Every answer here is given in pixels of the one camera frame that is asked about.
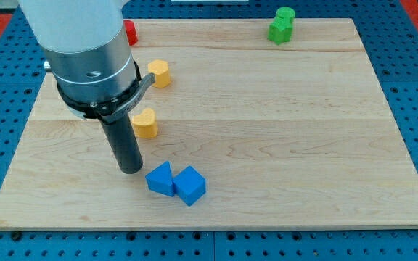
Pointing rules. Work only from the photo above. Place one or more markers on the wooden board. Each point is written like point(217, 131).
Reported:
point(296, 136)

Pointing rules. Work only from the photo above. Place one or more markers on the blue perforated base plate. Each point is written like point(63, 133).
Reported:
point(390, 38)

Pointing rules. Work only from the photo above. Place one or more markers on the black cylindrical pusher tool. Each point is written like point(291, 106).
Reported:
point(121, 138)

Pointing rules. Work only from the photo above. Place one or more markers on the blue cube block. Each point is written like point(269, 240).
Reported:
point(189, 185)

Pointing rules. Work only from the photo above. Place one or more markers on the yellow hexagon block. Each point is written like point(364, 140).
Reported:
point(161, 71)

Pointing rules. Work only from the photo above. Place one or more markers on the blue triangle block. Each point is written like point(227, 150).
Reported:
point(160, 180)

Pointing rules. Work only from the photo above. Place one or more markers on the red block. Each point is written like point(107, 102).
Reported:
point(131, 32)

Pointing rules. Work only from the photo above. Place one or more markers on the yellow heart block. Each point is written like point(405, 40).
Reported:
point(145, 124)

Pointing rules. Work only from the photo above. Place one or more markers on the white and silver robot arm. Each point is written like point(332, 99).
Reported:
point(87, 48)

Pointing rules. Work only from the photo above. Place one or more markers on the green cylinder block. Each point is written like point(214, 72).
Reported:
point(285, 15)

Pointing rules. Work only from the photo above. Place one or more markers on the green star block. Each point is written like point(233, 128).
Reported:
point(280, 30)

